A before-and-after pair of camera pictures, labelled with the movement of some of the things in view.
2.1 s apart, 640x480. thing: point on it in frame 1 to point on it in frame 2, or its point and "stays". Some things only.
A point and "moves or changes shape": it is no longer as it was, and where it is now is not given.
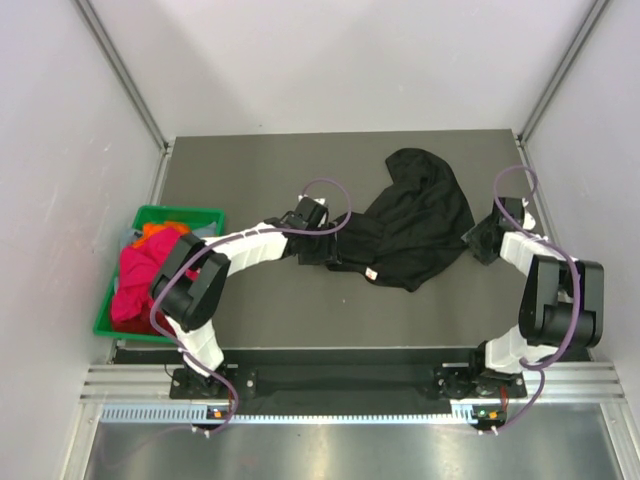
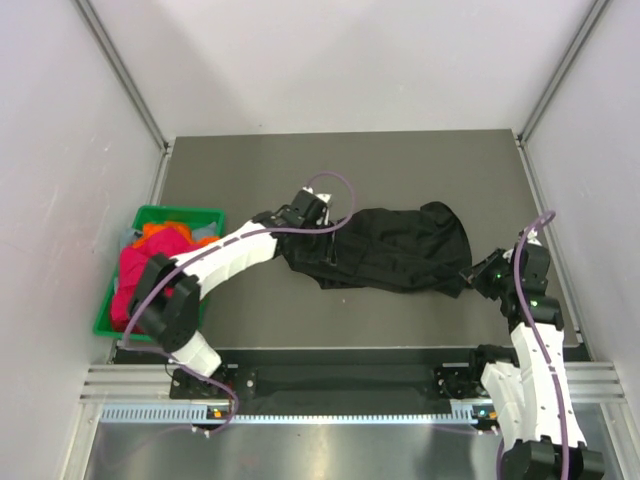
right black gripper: [474, 238] to [478, 272]
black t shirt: [410, 231] moves or changes shape
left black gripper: [326, 253] stays
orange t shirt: [148, 230] stays
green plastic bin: [148, 215] stays
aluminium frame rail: [149, 384] stays
